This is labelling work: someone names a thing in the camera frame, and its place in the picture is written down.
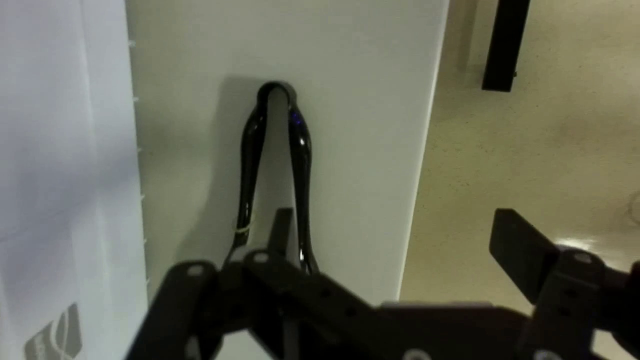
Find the long white cardboard box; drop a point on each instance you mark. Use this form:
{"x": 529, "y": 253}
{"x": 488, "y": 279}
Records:
{"x": 60, "y": 167}

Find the black tongs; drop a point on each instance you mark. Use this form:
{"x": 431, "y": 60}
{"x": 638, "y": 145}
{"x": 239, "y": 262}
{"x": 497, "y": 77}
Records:
{"x": 300, "y": 153}

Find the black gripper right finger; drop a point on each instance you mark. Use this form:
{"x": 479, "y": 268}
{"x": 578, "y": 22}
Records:
{"x": 572, "y": 301}

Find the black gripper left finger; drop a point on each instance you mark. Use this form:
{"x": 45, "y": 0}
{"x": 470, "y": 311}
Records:
{"x": 293, "y": 301}

